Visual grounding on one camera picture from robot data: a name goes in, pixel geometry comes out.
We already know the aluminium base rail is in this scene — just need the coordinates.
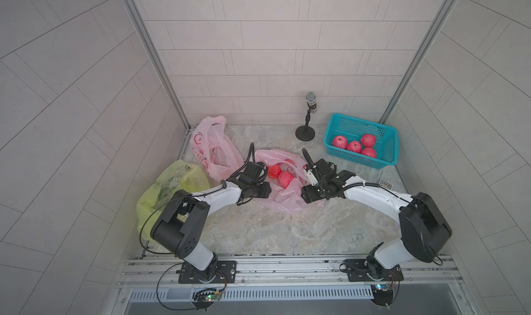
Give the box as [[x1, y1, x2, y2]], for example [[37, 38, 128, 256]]
[[115, 254, 463, 290]]

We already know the red apple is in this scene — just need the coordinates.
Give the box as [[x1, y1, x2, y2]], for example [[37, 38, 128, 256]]
[[268, 164, 282, 179], [277, 171, 295, 189], [360, 134, 377, 148], [332, 135, 348, 149], [361, 147, 378, 158], [346, 141, 364, 153]]

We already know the right circuit board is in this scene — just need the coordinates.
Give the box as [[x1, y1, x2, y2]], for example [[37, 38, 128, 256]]
[[371, 284, 395, 308]]

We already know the pink strawberry print plastic bag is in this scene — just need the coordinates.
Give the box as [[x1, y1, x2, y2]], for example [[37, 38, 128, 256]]
[[190, 116, 244, 182]]

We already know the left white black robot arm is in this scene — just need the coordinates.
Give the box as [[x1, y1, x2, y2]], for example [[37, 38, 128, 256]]
[[140, 143, 272, 282]]

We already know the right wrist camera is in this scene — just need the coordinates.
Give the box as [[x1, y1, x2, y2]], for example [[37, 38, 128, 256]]
[[306, 166, 319, 186]]

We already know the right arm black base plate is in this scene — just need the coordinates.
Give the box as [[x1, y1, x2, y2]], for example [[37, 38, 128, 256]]
[[340, 259, 404, 283]]

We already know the teal plastic basket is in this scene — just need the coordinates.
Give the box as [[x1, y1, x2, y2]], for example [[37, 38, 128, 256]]
[[324, 113, 400, 169]]

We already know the left circuit board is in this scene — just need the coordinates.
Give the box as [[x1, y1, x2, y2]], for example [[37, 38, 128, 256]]
[[192, 288, 225, 311]]

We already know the plain pink plastic bag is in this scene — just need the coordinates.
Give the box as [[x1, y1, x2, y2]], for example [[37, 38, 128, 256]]
[[255, 149, 325, 214]]

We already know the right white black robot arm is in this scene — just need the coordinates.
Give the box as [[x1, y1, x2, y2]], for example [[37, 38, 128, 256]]
[[301, 149, 453, 281]]

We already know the circuit board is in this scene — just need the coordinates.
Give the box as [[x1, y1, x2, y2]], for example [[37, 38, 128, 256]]
[[371, 284, 395, 308], [192, 288, 225, 311]]

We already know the small printed card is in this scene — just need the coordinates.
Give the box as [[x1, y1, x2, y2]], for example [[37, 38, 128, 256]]
[[379, 180, 393, 191]]

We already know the yellow-green plastic bag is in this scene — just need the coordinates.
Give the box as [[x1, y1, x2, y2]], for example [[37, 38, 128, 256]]
[[136, 160, 210, 241]]

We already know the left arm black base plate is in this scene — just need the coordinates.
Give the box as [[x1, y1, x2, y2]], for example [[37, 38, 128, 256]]
[[178, 261, 237, 284]]

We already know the microphone on black stand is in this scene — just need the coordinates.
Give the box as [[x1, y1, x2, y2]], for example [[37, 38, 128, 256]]
[[295, 92, 317, 142]]

